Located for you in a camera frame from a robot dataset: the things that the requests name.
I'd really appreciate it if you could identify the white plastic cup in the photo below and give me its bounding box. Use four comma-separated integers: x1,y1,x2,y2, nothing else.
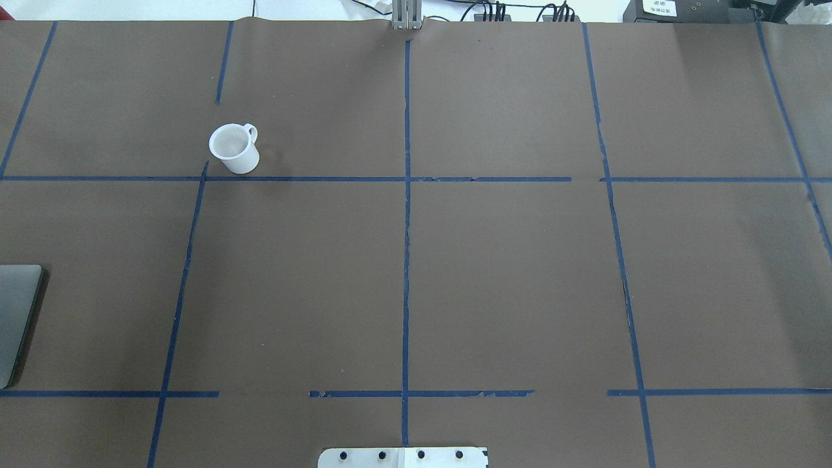
208,123,261,175

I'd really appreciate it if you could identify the grey closed laptop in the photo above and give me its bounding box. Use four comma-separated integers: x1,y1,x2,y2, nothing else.
1,265,44,390

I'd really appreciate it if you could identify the black box with label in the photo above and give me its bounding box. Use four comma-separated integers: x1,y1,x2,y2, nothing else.
622,1,730,24

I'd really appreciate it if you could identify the grey aluminium frame post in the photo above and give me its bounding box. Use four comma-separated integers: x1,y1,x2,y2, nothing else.
391,0,424,30

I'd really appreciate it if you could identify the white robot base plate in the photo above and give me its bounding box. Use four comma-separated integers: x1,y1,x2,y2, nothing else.
317,447,489,467

